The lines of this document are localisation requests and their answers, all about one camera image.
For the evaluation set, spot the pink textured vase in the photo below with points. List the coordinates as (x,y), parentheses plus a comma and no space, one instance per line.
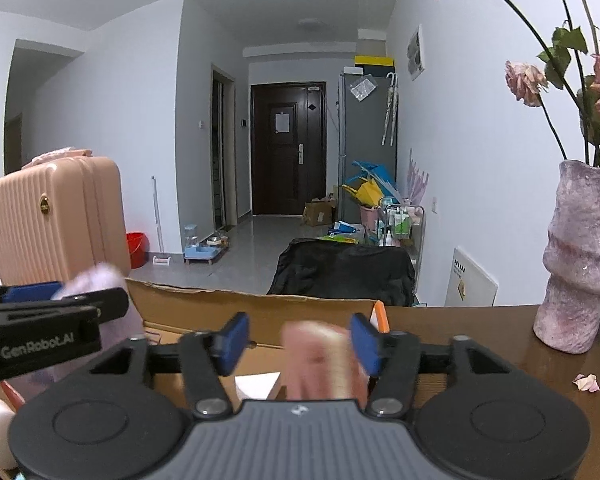
(569,317)

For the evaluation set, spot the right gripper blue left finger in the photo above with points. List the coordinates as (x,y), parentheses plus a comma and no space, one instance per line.
(204,358)

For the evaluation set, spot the red bucket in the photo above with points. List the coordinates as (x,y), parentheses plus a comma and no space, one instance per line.
(138,245)

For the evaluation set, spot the dark entrance door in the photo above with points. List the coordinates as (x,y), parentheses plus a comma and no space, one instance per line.
(288,146)

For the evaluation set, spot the white panel against wall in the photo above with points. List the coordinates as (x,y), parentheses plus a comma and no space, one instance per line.
(469,285)

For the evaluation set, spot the pink ribbed suitcase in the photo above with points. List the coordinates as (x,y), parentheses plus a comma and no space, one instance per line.
(61,217)

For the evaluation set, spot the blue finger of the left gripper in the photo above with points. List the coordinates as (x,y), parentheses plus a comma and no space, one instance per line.
(32,292)
(109,304)

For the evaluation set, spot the red cardboard box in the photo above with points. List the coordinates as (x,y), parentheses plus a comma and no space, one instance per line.
(168,313)

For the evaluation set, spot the grey refrigerator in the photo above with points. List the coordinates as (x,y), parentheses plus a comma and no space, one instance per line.
(361,127)

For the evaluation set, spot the wire cart with bottles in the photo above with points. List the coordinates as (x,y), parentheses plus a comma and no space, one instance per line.
(402,225)

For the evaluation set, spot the fallen rose petal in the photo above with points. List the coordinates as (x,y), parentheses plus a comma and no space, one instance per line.
(586,383)

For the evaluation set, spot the dried pink roses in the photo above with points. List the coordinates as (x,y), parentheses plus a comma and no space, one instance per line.
(570,63)

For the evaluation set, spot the blue yellow bags pile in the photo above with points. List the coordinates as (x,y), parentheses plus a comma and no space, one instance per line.
(372,186)

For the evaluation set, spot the cardboard box on floor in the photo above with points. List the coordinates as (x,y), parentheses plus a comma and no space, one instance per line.
(319,213)

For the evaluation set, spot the wall electrical panel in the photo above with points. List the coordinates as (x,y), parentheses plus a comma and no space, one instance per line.
(415,58)

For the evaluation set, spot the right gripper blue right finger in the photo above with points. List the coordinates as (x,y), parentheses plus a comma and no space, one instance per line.
(392,362)

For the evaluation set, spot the yellow box on refrigerator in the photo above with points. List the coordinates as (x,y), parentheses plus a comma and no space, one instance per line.
(377,66)

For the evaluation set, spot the blue pet feeder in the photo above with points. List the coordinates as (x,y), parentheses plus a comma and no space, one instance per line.
(207,249)

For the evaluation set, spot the hanging umbrella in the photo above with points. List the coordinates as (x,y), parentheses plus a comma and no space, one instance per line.
(390,110)

